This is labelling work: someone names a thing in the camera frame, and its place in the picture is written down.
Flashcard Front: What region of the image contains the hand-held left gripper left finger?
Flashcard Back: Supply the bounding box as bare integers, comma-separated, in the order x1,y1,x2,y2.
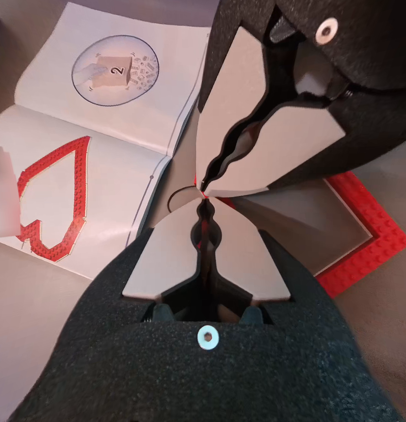
122,198,204,300

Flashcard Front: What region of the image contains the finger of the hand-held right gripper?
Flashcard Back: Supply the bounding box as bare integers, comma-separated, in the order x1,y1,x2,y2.
195,26,268,190
203,105,347,198

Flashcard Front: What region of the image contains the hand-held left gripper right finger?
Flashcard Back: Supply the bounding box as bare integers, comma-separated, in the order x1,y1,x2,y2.
208,197,292,301

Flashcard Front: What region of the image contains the instruction booklet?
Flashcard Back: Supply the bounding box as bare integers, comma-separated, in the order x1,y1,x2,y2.
0,2,213,281

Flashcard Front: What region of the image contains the red brick heart frame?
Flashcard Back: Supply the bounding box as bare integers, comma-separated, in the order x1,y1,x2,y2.
193,171,406,299

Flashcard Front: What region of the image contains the black cord loop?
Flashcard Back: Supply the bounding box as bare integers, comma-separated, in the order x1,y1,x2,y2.
168,186,200,213

